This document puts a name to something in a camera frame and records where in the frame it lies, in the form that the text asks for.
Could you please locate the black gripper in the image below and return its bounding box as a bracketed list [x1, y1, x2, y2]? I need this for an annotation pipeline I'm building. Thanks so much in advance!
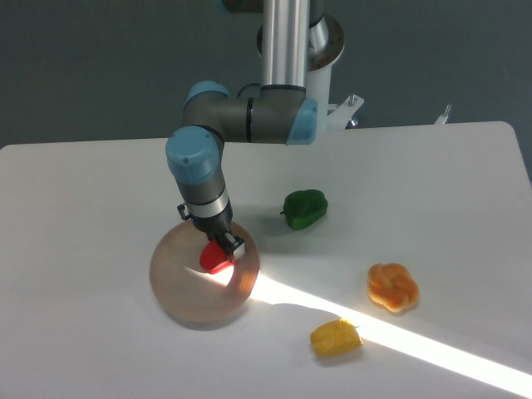
[177, 204, 245, 263]

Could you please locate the red bell pepper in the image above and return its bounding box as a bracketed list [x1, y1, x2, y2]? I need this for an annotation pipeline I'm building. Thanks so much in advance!
[199, 240, 234, 274]

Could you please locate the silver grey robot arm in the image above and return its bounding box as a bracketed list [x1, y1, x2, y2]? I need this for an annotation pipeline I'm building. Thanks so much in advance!
[165, 1, 345, 262]

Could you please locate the beige round plate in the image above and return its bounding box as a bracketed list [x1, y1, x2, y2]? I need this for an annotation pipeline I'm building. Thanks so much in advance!
[150, 222, 260, 328]

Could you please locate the green bell pepper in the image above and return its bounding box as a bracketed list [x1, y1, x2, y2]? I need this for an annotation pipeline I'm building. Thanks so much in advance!
[281, 190, 328, 230]

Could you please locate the yellow bell pepper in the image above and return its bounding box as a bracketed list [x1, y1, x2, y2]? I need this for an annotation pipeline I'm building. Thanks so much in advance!
[310, 318, 363, 357]

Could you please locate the orange knotted bread roll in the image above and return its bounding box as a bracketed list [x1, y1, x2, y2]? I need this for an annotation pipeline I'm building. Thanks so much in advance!
[367, 264, 420, 313]

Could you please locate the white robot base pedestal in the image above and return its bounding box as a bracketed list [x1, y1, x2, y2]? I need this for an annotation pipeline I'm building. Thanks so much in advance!
[306, 65, 365, 132]

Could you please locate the black cable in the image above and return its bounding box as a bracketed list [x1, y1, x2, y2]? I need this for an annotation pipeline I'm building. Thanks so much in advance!
[235, 83, 262, 99]

